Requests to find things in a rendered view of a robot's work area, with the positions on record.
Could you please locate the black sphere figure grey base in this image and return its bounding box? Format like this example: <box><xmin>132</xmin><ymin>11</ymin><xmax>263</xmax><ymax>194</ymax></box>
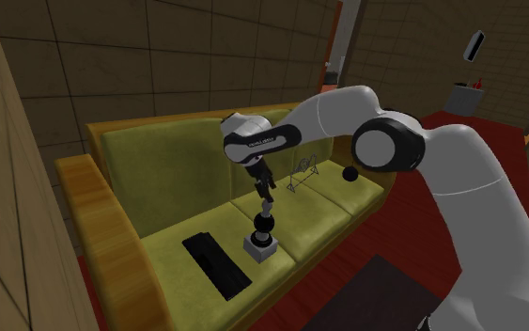
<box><xmin>242</xmin><ymin>200</ymin><xmax>279</xmax><ymax>265</ymax></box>

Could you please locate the black ball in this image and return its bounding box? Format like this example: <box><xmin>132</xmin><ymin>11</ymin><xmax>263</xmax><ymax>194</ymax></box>
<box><xmin>341</xmin><ymin>165</ymin><xmax>361</xmax><ymax>183</ymax></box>

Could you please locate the black flat keyboard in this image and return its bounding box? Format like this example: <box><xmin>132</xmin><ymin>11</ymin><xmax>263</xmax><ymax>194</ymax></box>
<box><xmin>180</xmin><ymin>231</ymin><xmax>254</xmax><ymax>302</ymax></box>

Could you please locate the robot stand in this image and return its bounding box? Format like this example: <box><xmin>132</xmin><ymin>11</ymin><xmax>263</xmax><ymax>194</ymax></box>
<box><xmin>300</xmin><ymin>254</ymin><xmax>444</xmax><ymax>331</ymax></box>

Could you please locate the grey bin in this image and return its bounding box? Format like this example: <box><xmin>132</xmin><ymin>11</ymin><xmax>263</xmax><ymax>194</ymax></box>
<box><xmin>443</xmin><ymin>81</ymin><xmax>486</xmax><ymax>118</ymax></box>

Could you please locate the grey wire frame figure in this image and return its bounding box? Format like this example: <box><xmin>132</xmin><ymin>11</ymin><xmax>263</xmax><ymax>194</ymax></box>
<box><xmin>286</xmin><ymin>154</ymin><xmax>320</xmax><ymax>194</ymax></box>

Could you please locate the green sofa with wooden frame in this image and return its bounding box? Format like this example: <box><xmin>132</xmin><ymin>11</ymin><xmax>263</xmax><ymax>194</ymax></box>
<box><xmin>54</xmin><ymin>102</ymin><xmax>398</xmax><ymax>331</ymax></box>

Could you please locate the doorway with brown frame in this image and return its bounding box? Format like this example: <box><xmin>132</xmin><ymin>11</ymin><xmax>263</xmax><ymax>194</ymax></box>
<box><xmin>320</xmin><ymin>0</ymin><xmax>364</xmax><ymax>94</ymax></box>

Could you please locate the black wall box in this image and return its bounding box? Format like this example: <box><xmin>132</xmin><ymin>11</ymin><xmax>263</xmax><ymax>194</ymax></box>
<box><xmin>462</xmin><ymin>29</ymin><xmax>487</xmax><ymax>63</ymax></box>

